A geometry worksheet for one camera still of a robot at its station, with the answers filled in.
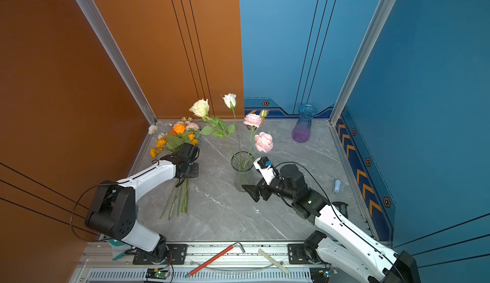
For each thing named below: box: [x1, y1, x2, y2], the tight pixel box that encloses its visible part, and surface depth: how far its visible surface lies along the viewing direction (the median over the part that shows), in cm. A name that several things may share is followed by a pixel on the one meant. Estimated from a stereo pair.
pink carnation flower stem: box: [241, 108, 274, 170], surface depth 74 cm
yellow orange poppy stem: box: [149, 137, 168, 159], surface depth 107 cm
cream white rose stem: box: [188, 98, 240, 166], surface depth 74 cm
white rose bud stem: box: [222, 93, 244, 167], surface depth 74 cm
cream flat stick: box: [257, 247, 290, 275], surface depth 74 cm
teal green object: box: [108, 238, 132, 262], surface depth 76 cm
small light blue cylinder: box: [333, 179, 342, 194], surface depth 91 cm
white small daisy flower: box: [148, 124, 158, 135], surface depth 110 cm
